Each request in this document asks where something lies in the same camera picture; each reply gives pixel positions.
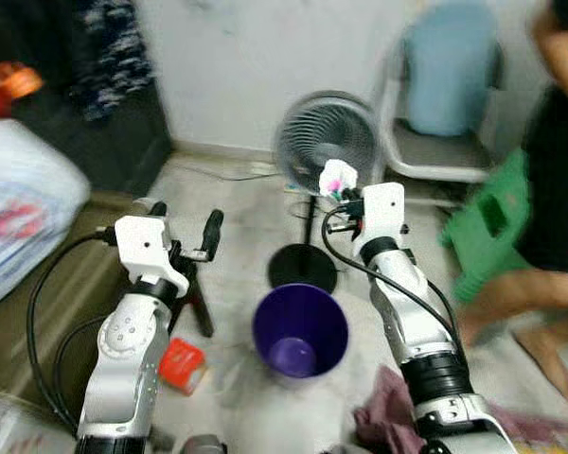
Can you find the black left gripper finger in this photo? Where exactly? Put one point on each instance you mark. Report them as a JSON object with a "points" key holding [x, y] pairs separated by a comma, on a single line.
{"points": [[211, 232], [157, 209]]}

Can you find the white wrapper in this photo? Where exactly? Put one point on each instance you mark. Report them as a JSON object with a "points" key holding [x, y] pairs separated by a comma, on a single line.
{"points": [[337, 178]]}

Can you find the purple cartoon print blanket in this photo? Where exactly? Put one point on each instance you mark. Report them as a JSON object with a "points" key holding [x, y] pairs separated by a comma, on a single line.
{"points": [[383, 416]]}

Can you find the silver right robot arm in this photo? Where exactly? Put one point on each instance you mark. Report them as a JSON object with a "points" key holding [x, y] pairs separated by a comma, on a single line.
{"points": [[417, 322]]}

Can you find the black cabinet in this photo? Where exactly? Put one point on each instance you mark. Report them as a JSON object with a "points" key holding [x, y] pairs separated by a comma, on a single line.
{"points": [[123, 156]]}

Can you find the grey floor fan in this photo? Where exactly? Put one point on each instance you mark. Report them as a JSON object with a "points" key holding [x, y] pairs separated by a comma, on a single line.
{"points": [[327, 132]]}

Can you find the red cardboard box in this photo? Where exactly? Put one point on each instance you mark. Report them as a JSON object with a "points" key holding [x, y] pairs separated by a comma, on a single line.
{"points": [[182, 364]]}

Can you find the white chair with blue back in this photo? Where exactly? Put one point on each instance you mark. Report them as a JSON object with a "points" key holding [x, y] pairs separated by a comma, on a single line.
{"points": [[445, 142]]}

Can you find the purple plastic bin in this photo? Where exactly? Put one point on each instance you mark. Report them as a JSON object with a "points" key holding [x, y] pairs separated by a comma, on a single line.
{"points": [[300, 331]]}

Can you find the white plastic bag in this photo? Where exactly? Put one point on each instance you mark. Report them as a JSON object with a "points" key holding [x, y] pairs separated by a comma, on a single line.
{"points": [[24, 208]]}

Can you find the green plastic stool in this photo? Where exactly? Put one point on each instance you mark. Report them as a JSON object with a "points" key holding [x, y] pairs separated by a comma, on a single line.
{"points": [[492, 218]]}

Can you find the dark patterned hanging cloth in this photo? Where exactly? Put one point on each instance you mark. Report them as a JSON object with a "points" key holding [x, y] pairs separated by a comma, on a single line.
{"points": [[114, 57]]}

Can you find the dark folding table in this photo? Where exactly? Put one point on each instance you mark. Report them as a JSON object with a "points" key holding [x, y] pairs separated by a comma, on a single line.
{"points": [[38, 322]]}

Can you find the person in black shorts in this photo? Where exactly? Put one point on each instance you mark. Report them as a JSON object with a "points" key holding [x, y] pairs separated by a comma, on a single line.
{"points": [[554, 189]]}

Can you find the orange red object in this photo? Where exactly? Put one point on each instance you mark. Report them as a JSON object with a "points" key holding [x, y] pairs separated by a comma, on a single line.
{"points": [[14, 80]]}

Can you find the silver right robot leg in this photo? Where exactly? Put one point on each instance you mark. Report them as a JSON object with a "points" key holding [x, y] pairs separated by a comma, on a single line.
{"points": [[346, 449]]}

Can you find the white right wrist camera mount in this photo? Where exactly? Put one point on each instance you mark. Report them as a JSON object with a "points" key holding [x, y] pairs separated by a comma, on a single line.
{"points": [[383, 213]]}

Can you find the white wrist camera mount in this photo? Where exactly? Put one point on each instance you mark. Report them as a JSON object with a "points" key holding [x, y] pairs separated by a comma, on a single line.
{"points": [[147, 248], [383, 213]]}

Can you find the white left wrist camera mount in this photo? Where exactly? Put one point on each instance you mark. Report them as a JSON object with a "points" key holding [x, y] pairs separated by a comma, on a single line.
{"points": [[147, 248]]}

